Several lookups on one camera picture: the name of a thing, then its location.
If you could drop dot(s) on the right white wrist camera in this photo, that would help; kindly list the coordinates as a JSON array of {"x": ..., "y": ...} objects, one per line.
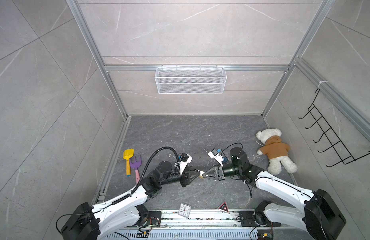
[{"x": 216, "y": 154}]

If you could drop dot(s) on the black wire hook rack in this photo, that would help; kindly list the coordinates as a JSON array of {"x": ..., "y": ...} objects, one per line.
[{"x": 327, "y": 132}]

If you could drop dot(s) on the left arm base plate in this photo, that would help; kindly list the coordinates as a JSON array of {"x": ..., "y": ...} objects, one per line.
[{"x": 152, "y": 218}]

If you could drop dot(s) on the red black triangle sign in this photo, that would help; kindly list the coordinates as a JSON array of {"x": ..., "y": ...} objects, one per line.
[{"x": 223, "y": 207}]

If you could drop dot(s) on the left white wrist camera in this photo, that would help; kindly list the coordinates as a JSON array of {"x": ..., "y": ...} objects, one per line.
[{"x": 183, "y": 160}]

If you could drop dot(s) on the white small alarm clock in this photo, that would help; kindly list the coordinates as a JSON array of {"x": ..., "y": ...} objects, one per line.
[{"x": 184, "y": 210}]

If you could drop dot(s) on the white wire mesh basket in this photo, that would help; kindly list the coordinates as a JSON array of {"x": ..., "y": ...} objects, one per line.
[{"x": 190, "y": 80}]

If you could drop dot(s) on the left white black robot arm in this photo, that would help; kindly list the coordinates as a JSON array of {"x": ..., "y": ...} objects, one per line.
[{"x": 95, "y": 222}]

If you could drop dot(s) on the brass yellow padlock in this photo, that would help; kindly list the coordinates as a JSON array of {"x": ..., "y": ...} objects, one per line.
[{"x": 201, "y": 174}]

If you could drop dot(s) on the purple pink toy rake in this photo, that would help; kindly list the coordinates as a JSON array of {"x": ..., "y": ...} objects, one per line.
[{"x": 136, "y": 162}]

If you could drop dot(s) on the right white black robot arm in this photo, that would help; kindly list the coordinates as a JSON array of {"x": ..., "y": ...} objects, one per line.
[{"x": 312, "y": 211}]

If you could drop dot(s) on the yellow toy shovel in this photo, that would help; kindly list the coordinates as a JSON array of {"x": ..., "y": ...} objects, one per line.
[{"x": 129, "y": 153}]

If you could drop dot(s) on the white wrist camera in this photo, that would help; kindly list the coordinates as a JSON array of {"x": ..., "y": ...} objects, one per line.
[
  {"x": 183, "y": 160},
  {"x": 216, "y": 154}
]

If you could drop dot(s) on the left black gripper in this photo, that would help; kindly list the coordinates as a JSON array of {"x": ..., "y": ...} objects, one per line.
[{"x": 188, "y": 179}]

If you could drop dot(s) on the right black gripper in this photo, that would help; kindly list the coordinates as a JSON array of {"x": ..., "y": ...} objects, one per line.
[{"x": 221, "y": 176}]

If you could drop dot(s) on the white teddy bear brown hoodie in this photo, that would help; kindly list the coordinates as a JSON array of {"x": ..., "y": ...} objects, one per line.
[{"x": 276, "y": 151}]

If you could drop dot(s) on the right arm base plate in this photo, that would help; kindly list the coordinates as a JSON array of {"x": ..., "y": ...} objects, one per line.
[{"x": 254, "y": 219}]

